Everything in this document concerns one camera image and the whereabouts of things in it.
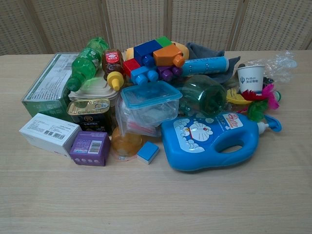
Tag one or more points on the green plastic bottle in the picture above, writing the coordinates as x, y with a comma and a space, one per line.
84, 64

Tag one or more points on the blue Doraemon detergent bottle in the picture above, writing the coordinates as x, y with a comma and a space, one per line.
195, 143

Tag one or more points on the dark green plastic jar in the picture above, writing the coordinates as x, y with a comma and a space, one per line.
204, 95

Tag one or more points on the honey bottle with yellow cap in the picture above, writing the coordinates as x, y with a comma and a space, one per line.
112, 63

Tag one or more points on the clear zip bag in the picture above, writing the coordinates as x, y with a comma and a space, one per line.
143, 129

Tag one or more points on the clear container with blue lid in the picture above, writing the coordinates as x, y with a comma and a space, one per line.
151, 100

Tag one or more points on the blue and white eraser block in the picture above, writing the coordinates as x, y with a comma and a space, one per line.
147, 152

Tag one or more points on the multicolour toy block assembly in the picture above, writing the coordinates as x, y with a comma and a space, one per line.
151, 61

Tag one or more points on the beige lidded lunch box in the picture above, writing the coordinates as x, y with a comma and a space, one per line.
96, 91

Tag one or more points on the gold and black tin can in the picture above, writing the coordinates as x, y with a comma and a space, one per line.
89, 117

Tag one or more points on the blue cylindrical tube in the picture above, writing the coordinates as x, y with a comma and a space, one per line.
204, 65

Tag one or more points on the purple small box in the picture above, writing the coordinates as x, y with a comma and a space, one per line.
89, 148

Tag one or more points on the yellow plastic toy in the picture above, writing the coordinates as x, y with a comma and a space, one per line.
235, 97

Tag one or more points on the grey cloth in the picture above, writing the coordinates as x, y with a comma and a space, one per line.
207, 52

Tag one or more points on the woven folding screen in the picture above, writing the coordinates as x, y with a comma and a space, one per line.
136, 22

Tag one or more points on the small black object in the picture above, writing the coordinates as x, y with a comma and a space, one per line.
242, 65
268, 80

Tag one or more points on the white paper cup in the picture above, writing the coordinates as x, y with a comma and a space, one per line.
251, 78

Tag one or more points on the colourful feather shuttlecock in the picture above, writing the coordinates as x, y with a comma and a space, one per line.
258, 104

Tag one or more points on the white cardboard box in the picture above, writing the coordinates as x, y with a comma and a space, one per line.
46, 131

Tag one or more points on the green cardboard box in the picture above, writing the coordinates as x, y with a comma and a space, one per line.
46, 85

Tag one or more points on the clear crumpled plastic bag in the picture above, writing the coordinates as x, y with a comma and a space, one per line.
280, 65

